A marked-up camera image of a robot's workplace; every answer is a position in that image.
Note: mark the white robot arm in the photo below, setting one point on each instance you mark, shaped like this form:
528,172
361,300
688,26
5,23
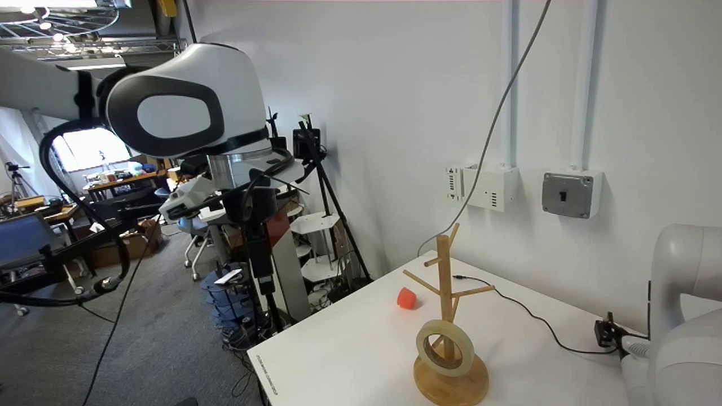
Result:
208,101

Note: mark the grey wall junction box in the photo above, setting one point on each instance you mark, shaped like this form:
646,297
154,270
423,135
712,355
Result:
571,192

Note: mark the wooden hanger tree stand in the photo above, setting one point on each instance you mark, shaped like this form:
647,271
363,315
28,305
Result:
450,390

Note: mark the white wall socket box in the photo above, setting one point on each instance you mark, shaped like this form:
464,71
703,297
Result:
484,187

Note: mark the small orange cup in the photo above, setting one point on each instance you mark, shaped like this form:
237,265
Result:
406,298

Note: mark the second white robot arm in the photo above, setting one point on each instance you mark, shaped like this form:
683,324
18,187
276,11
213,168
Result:
682,360

